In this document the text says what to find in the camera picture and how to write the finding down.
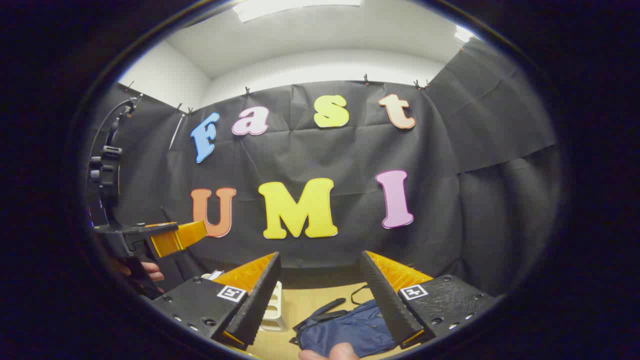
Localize blue schoolbag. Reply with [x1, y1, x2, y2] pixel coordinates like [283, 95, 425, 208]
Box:
[290, 285, 401, 358]

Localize black backdrop cloth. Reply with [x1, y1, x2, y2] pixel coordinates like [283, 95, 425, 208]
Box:
[82, 37, 563, 301]

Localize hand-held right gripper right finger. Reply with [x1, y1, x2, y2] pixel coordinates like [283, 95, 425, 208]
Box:
[360, 250, 498, 350]

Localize thin white pole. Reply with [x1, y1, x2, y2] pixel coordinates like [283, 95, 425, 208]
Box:
[169, 112, 187, 151]

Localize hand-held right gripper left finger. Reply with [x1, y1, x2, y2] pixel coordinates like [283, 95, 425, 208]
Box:
[149, 251, 282, 351]

